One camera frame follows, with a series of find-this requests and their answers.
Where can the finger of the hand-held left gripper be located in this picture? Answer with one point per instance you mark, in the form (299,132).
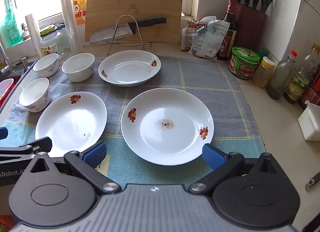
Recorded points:
(37,144)
(3,133)

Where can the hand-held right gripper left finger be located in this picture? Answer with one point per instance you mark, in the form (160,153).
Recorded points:
(95,154)

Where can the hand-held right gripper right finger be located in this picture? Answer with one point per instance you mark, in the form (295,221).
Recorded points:
(212,157)

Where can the white plate with fruit print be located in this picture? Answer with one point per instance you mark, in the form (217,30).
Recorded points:
(71,122)
(167,112)
(128,68)

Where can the plain white bowl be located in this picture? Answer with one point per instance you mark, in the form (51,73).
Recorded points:
(78,68)

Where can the red basin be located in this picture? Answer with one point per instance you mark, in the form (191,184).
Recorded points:
(5,88)

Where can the white floral bowl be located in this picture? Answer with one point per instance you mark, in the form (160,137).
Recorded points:
(46,65)
(35,95)

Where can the steel sink faucet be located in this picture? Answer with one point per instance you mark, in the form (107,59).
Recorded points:
(17,81)

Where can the metal faucet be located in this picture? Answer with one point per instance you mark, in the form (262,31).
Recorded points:
(5,64)

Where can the metal sink knob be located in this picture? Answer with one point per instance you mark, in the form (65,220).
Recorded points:
(24,62)

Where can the grey checked cloth mat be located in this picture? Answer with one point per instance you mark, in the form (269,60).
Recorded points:
(200,81)

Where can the green-lidded sauce jar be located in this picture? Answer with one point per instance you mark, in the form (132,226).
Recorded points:
(243,64)

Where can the yellow-lidded jar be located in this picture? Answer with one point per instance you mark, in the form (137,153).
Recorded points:
(263,73)

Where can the clear plastic wrap roll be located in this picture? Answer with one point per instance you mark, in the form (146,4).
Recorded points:
(68,21)
(35,36)

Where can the glass jar with green lid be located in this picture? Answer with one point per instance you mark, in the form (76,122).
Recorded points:
(50,41)

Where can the clear bottle with red cap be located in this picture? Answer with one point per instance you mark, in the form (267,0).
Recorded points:
(280,79)

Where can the white plastic container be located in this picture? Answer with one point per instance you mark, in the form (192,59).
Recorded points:
(310,124)

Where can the metal tool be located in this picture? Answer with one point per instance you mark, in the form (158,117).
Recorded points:
(312,183)

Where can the small potted plant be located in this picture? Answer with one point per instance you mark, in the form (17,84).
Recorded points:
(24,30)

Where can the green detergent bottle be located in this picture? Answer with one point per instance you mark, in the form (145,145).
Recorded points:
(10,26)

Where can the oil bottle with green label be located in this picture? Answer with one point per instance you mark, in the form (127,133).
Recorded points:
(298,81)

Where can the small green-lidded container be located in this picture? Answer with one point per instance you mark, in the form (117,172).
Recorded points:
(263,53)

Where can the white printed bag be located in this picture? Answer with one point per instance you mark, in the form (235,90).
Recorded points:
(207,39)

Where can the dark red bottle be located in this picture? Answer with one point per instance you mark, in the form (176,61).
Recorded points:
(312,94)

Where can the dark sauce bottle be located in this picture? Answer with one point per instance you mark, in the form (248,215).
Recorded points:
(228,36)

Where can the clipped paper bag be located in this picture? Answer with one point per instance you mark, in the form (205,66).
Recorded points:
(187,36)

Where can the brown knife block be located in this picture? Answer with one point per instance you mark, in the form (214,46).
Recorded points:
(250,29)

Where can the orange cooking wine jug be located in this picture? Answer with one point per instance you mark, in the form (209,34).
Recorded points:
(78,1)

